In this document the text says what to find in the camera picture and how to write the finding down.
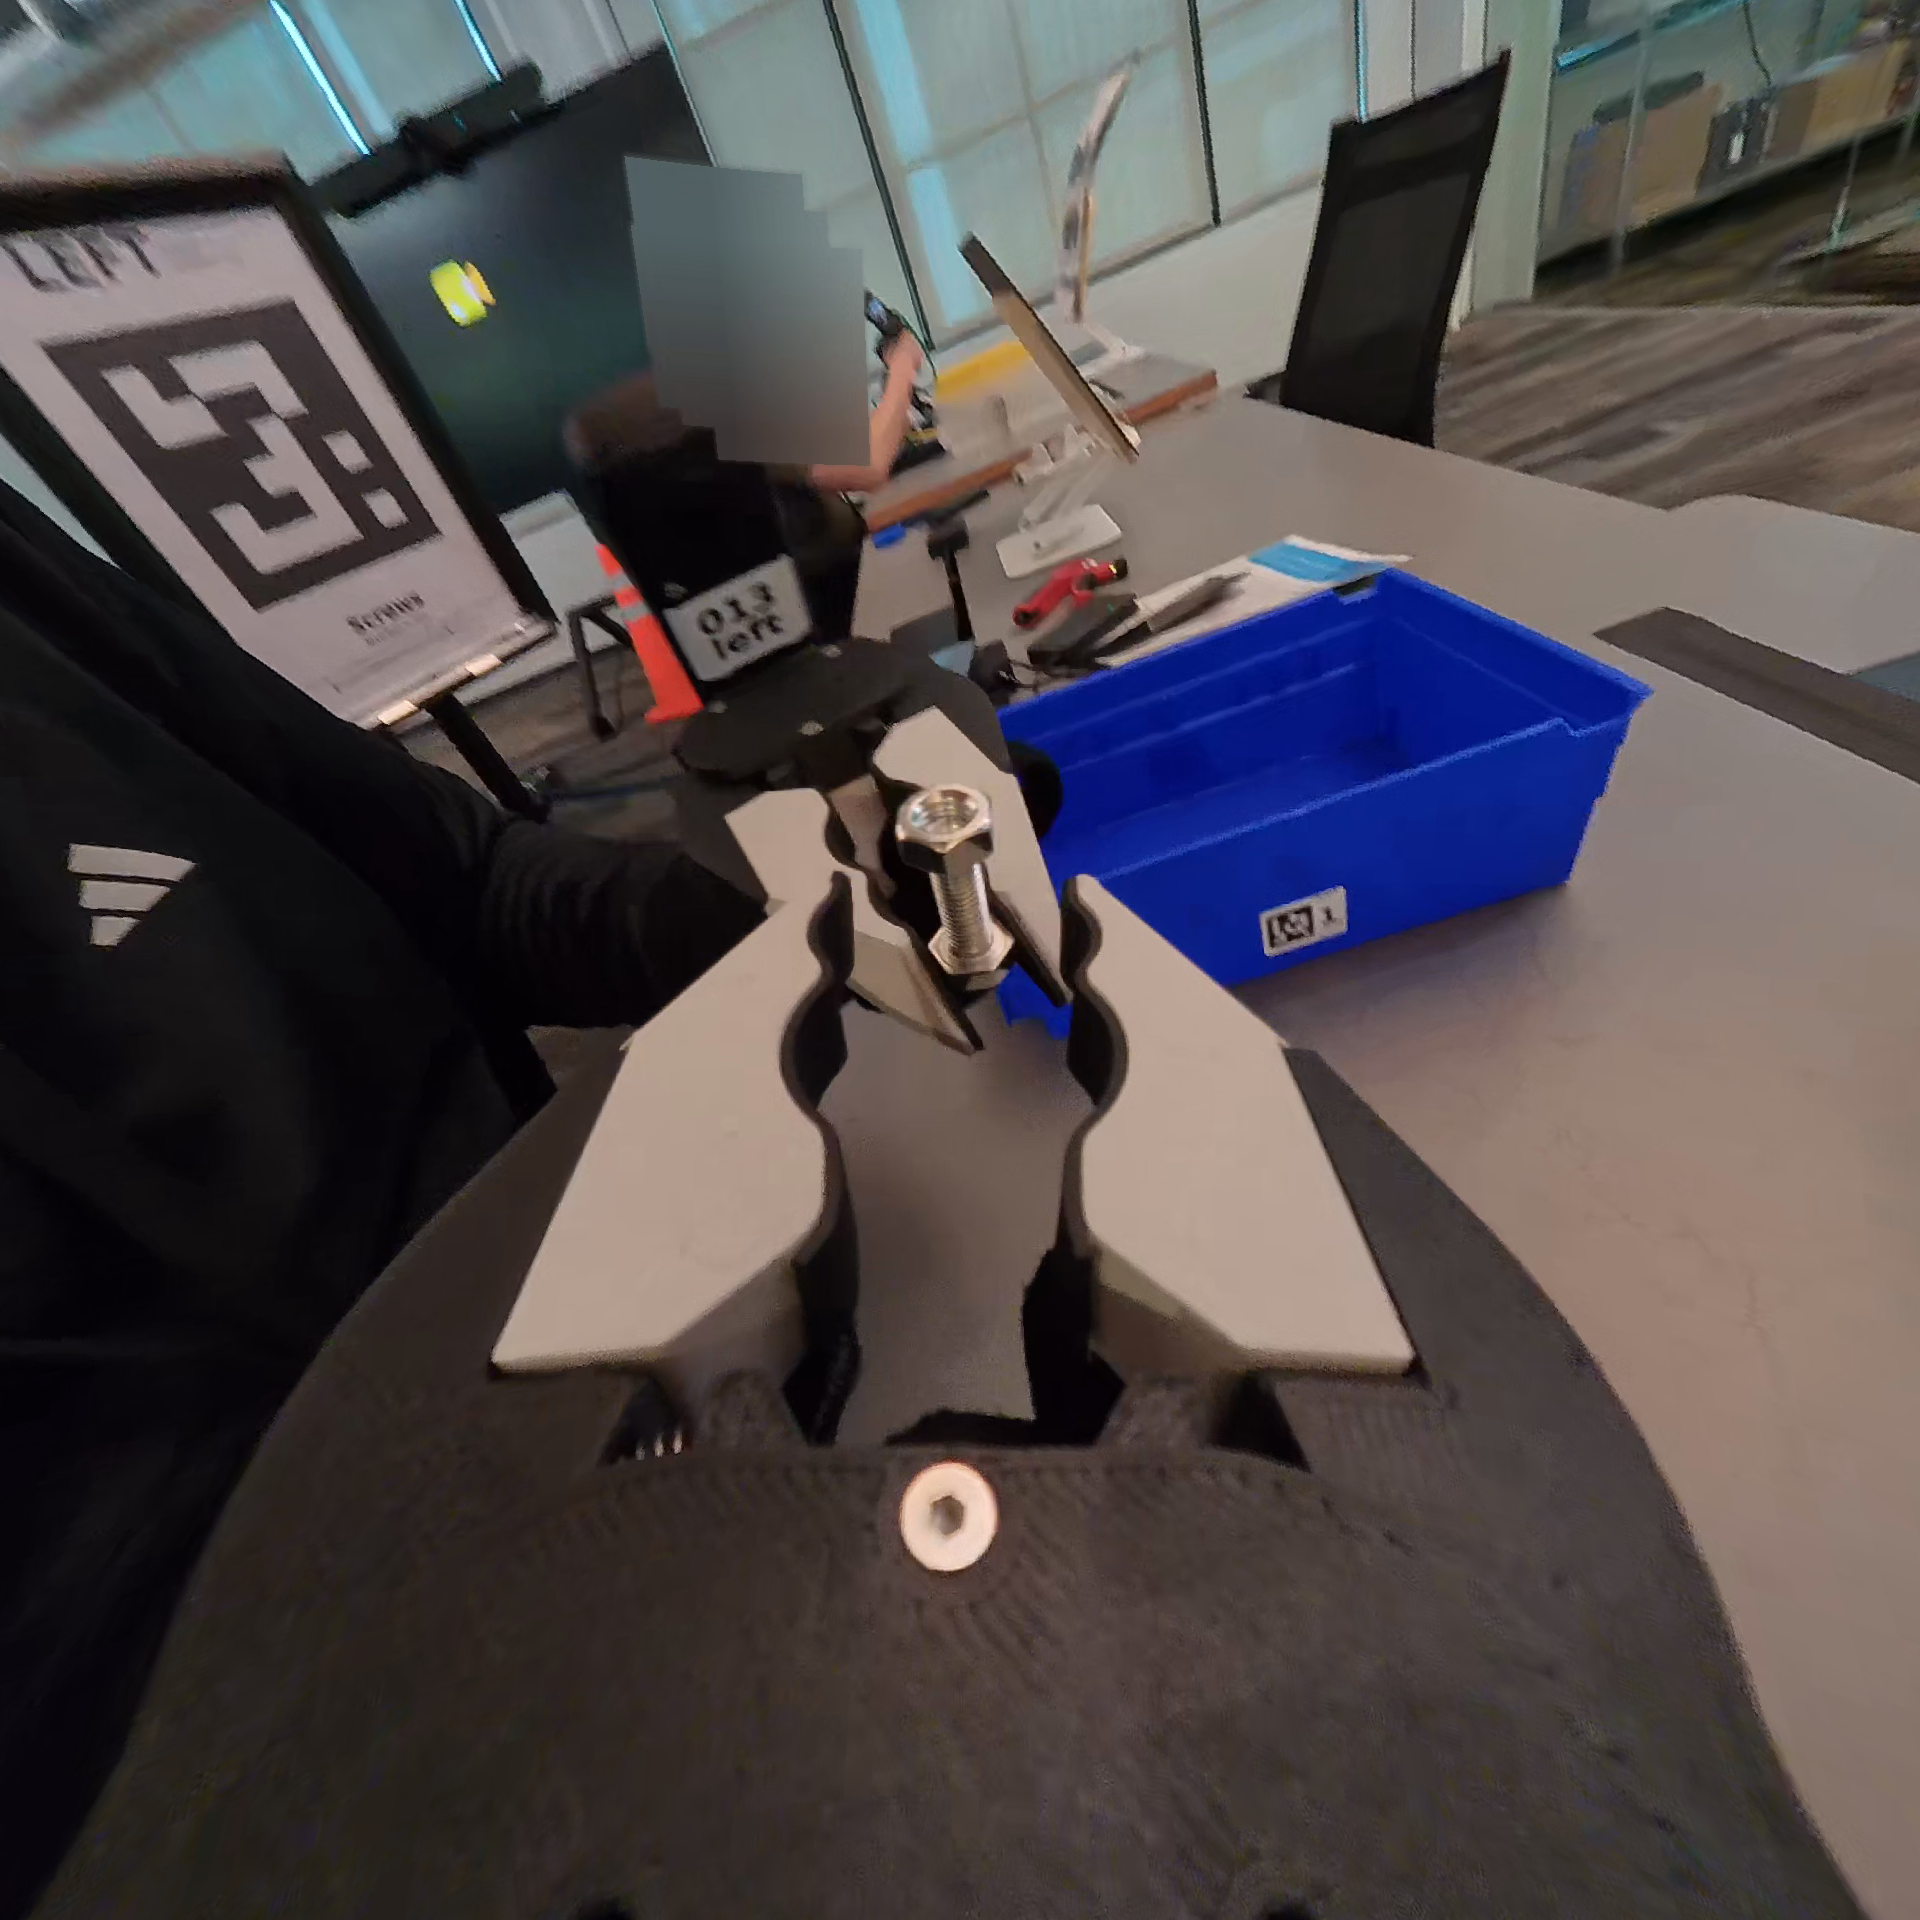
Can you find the wood edged table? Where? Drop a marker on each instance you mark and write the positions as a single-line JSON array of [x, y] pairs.
[[1156, 387]]

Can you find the storage shelf with boxes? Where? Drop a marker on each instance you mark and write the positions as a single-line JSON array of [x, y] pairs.
[[1725, 119]]

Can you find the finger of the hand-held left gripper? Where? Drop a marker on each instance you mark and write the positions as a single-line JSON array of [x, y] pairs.
[[796, 839], [945, 744]]

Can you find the steel hex bolt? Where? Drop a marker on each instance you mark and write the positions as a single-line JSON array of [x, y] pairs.
[[960, 908]]

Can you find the person's left forearm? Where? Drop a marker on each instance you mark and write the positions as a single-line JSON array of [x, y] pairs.
[[600, 932]]

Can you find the yellow parts bin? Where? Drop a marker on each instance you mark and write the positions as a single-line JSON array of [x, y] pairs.
[[984, 364]]

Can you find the black board with wooden back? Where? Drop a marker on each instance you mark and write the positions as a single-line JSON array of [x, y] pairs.
[[1049, 352]]

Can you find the black webcam bar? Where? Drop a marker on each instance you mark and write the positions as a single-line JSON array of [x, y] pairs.
[[464, 112]]

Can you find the black flat case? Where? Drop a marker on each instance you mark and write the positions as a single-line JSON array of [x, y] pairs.
[[1079, 630]]

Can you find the framed marker sign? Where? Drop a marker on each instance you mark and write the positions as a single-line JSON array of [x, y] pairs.
[[224, 451]]

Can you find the blue storage bin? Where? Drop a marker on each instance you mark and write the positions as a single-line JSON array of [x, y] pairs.
[[1349, 839]]

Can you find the orange traffic cone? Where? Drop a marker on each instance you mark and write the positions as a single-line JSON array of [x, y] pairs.
[[652, 646]]

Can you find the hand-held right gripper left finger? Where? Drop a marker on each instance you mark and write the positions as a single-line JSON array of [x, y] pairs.
[[676, 1202]]

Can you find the steel hex nut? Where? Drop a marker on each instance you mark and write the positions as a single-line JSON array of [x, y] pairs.
[[939, 863]]

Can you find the black thin sheet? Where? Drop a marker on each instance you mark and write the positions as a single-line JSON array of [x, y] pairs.
[[1184, 600]]

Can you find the white folding stand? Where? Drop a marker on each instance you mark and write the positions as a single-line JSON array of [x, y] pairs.
[[1059, 533]]

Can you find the white blue leaflet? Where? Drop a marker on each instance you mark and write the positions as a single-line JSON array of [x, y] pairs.
[[1320, 564]]

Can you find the printed standing banner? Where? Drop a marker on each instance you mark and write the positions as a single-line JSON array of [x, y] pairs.
[[1096, 165]]

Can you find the black wall monitor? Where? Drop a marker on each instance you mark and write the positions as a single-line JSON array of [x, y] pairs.
[[525, 375]]

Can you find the black office chair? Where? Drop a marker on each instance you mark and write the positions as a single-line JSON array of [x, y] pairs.
[[1382, 271], [646, 510]]

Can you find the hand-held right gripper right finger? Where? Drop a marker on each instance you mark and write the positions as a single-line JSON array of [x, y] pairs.
[[1244, 1202]]

